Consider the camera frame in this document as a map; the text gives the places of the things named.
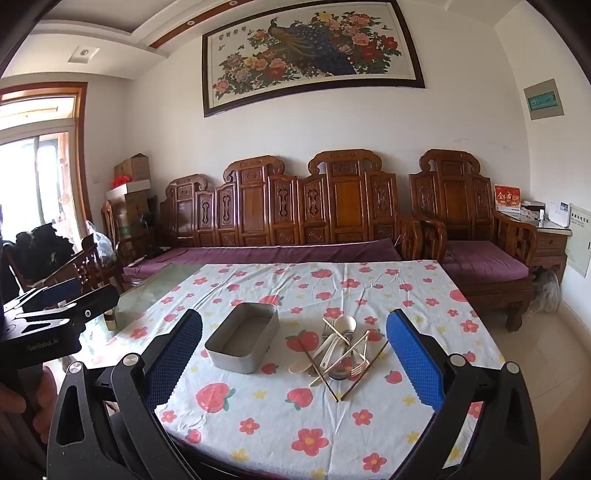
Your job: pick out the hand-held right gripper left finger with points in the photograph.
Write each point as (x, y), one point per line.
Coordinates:
(178, 350)

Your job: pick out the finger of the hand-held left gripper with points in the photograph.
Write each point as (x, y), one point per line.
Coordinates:
(69, 318)
(92, 295)

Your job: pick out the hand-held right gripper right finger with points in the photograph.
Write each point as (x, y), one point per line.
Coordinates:
(411, 360)

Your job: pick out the rectangular metal tray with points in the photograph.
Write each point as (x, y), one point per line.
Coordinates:
(221, 357)

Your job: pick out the tan chopstick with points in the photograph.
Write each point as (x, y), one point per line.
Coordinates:
(364, 374)
(323, 381)

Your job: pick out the silver metal spoon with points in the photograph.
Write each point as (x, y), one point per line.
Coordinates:
(340, 373)

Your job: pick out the person's left hand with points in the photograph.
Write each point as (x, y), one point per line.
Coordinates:
(46, 401)

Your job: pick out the dark wooden chair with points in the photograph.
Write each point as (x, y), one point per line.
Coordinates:
(83, 267)

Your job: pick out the metal box with black band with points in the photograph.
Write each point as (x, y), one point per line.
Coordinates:
(110, 319)

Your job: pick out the clear plastic bag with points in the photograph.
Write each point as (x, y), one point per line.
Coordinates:
(102, 244)

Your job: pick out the small metal fork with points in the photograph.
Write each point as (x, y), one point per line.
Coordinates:
(356, 369)

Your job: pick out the black bag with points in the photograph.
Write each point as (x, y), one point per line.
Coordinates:
(41, 249)

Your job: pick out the white plastic spoon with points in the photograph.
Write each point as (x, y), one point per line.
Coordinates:
(346, 324)

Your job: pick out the wooden cabinet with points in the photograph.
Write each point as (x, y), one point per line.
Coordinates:
(131, 217)

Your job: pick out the black desk fan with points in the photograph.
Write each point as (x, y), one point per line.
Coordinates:
(147, 221)

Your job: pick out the floral strawberry tablecloth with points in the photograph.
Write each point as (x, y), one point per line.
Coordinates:
(258, 415)

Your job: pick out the white box with red flowers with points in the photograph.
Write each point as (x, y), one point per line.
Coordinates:
(129, 188)

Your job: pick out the purple armchair cushion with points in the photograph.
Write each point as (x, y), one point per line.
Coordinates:
(485, 261)

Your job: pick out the brown cardboard box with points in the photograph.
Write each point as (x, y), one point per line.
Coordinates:
(134, 167)

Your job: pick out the purple sofa cushion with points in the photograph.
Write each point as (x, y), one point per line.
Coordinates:
(286, 254)

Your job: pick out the wooden framed glass door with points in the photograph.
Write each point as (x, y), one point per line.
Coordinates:
(41, 152)

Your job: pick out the grey plastic bag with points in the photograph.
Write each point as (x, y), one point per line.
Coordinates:
(547, 290)

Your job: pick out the carved wooden sofa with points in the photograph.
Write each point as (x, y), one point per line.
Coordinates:
(258, 207)

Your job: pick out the carved wooden armchair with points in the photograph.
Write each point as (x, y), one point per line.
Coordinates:
(457, 198)

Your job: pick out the wooden side table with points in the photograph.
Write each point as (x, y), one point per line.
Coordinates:
(549, 244)

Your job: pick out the red printed box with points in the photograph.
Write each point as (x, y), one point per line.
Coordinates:
(507, 198)

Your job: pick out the ceiling light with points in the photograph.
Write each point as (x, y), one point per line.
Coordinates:
(84, 54)

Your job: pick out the framed peacock painting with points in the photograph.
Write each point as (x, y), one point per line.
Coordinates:
(314, 50)

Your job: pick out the wall electrical panel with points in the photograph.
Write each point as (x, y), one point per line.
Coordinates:
(544, 99)

